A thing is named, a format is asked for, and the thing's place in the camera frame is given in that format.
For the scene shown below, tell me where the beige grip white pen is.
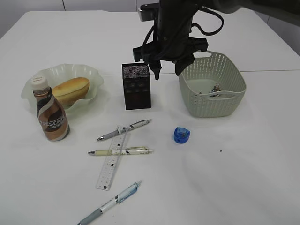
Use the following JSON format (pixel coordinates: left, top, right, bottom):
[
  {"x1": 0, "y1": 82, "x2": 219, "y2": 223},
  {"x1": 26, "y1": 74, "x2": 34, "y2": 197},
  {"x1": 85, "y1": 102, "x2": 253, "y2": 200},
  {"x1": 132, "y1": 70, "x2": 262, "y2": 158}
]
[{"x1": 88, "y1": 146, "x2": 153, "y2": 156}]

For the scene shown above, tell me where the pale green plastic basket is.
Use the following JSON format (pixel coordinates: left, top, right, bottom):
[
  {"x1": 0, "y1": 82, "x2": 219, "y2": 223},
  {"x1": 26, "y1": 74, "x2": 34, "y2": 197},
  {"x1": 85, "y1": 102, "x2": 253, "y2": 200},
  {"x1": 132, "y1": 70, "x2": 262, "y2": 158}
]
[{"x1": 179, "y1": 51, "x2": 247, "y2": 118}]

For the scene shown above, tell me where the small paper ball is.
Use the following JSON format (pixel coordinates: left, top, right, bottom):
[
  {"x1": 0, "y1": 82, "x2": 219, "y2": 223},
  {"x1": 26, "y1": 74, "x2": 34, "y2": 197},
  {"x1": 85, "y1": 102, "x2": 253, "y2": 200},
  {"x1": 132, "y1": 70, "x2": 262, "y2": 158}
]
[{"x1": 210, "y1": 83, "x2": 222, "y2": 97}]

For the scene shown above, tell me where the blue pencil sharpener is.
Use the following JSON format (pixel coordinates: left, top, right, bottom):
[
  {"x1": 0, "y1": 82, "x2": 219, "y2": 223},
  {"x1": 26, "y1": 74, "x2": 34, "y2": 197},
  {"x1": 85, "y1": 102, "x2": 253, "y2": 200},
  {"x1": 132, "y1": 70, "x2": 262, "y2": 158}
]
[{"x1": 173, "y1": 127, "x2": 190, "y2": 144}]

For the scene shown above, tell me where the grey grip white pen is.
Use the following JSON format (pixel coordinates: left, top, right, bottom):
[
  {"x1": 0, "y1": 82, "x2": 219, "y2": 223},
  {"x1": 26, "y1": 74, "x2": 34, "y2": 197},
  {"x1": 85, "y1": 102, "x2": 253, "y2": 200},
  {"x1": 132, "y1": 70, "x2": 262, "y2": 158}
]
[{"x1": 97, "y1": 119, "x2": 152, "y2": 142}]

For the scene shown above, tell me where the clear plastic ruler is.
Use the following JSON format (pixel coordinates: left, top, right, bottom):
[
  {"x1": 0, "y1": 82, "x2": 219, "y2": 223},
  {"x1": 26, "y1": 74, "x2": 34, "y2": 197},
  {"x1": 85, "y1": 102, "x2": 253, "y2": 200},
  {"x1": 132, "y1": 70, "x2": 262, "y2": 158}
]
[{"x1": 96, "y1": 132, "x2": 127, "y2": 191}]

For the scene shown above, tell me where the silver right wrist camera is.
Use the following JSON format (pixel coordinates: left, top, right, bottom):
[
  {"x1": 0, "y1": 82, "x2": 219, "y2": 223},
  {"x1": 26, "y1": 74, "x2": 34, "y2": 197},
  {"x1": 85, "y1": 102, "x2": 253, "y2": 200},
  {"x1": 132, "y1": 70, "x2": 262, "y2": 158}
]
[{"x1": 138, "y1": 3, "x2": 159, "y2": 22}]

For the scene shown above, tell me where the black mesh pen holder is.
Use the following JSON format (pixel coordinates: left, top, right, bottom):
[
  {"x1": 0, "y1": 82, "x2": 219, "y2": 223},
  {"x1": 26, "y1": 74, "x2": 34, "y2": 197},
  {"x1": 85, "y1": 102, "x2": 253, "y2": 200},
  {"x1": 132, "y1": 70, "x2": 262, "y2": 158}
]
[{"x1": 122, "y1": 63, "x2": 151, "y2": 110}]

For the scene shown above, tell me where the brown Nescafe coffee bottle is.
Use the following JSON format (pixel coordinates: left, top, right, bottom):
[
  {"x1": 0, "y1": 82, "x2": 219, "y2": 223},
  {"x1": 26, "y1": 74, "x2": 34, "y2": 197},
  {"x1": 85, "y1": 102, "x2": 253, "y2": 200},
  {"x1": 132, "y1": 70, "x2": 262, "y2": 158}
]
[{"x1": 30, "y1": 75, "x2": 70, "y2": 141}]

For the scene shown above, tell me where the sugared bread roll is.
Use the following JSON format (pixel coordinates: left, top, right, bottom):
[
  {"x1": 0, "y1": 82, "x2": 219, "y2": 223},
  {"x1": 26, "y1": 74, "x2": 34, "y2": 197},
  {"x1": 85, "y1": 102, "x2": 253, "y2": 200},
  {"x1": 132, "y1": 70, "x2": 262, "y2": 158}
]
[{"x1": 52, "y1": 77, "x2": 90, "y2": 105}]

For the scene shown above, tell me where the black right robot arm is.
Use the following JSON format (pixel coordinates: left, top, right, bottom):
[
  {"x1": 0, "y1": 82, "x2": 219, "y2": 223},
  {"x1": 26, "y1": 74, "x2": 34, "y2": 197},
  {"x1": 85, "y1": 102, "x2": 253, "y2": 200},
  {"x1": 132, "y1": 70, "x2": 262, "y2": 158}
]
[{"x1": 133, "y1": 0, "x2": 300, "y2": 80}]

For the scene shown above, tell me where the blue grey ballpoint pen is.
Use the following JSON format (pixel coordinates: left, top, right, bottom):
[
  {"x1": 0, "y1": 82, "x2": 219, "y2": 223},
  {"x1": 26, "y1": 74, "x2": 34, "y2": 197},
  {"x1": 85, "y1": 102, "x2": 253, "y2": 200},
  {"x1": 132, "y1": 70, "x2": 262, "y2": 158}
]
[{"x1": 78, "y1": 181, "x2": 142, "y2": 225}]

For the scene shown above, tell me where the translucent green wavy plate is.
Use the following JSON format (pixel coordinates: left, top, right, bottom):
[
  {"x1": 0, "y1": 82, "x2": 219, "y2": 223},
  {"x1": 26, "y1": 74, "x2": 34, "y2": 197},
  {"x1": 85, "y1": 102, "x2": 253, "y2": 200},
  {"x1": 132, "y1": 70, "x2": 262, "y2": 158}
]
[{"x1": 21, "y1": 64, "x2": 104, "y2": 115}]

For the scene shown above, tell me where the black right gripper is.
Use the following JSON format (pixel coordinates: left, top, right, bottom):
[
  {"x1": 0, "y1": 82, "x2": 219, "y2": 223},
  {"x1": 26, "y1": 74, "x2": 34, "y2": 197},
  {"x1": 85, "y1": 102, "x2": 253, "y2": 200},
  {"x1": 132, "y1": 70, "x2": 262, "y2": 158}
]
[{"x1": 133, "y1": 23, "x2": 209, "y2": 80}]

